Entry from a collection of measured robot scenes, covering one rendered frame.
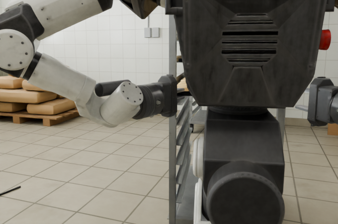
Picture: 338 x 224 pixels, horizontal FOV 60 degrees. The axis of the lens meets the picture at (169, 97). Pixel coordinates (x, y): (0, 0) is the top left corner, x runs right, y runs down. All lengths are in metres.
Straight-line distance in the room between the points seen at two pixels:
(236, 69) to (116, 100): 0.31
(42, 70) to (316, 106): 0.63
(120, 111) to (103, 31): 3.79
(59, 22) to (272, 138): 0.45
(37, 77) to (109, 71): 3.77
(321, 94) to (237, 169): 0.39
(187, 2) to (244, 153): 0.25
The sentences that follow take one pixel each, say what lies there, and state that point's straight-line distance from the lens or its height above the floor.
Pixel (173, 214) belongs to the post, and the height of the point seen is 0.17.
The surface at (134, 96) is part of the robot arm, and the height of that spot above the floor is 0.80.
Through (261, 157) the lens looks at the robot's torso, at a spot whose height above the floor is 0.74.
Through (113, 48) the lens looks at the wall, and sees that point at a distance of 4.35.
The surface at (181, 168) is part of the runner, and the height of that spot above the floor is 0.32.
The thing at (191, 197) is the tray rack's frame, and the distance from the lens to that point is 1.62.
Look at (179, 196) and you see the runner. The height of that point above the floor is 0.23.
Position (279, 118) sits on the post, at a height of 0.64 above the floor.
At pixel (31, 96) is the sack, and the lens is 3.91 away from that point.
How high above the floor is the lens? 0.91
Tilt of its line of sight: 9 degrees down
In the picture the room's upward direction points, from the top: straight up
